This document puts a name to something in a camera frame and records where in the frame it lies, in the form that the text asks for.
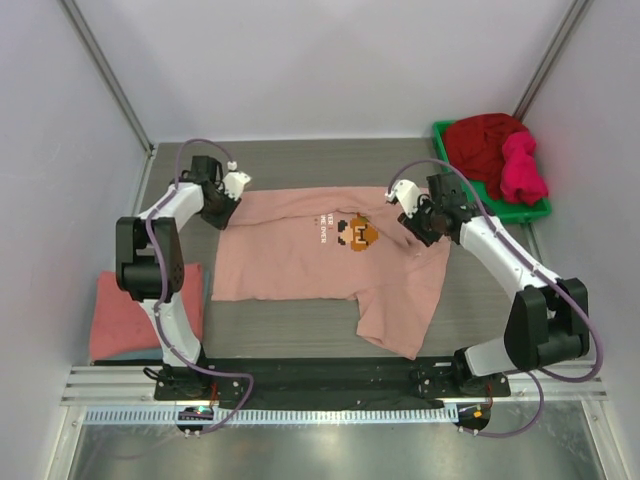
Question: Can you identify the pink printed t shirt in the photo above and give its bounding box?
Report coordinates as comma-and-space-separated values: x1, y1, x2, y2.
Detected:
212, 187, 450, 359

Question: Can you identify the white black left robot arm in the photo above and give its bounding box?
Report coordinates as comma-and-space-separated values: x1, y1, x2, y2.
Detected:
115, 156, 251, 400

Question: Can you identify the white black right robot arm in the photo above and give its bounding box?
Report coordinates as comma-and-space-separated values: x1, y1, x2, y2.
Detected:
386, 172, 591, 396

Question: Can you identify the green plastic bin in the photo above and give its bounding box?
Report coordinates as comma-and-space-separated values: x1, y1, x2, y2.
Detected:
432, 120, 552, 224

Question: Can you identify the dark red t shirt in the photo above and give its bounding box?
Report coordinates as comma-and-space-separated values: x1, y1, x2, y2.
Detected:
442, 113, 529, 200

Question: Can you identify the magenta t shirt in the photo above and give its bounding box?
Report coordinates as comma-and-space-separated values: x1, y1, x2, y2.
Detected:
500, 131, 549, 206

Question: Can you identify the folded salmon t shirt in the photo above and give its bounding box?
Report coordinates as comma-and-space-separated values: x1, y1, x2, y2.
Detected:
88, 263, 206, 361

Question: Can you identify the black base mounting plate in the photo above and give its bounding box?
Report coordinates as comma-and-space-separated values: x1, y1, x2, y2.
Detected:
156, 357, 510, 409

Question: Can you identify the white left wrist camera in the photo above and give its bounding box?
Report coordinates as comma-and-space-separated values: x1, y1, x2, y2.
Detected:
222, 161, 252, 201

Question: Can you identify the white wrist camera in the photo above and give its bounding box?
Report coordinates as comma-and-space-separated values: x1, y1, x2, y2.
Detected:
385, 179, 422, 218
222, 161, 252, 201

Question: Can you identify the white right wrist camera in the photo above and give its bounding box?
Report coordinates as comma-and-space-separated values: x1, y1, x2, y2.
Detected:
385, 179, 422, 218

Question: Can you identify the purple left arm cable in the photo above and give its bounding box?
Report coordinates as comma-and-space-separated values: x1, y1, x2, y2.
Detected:
144, 138, 256, 434

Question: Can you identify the aluminium front frame rail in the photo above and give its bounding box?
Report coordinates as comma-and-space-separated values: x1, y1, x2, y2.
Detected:
61, 365, 607, 410

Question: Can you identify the white slotted cable duct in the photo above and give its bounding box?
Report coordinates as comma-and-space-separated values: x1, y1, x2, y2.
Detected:
83, 404, 458, 428

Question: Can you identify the left aluminium corner post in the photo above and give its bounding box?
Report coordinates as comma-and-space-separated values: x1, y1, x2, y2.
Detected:
58, 0, 154, 157

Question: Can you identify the aluminium corner post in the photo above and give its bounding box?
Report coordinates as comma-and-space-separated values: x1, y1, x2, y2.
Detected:
58, 0, 154, 157
512, 0, 594, 121

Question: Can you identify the right aluminium corner post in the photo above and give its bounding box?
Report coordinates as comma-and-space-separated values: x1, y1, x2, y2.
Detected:
512, 0, 594, 121

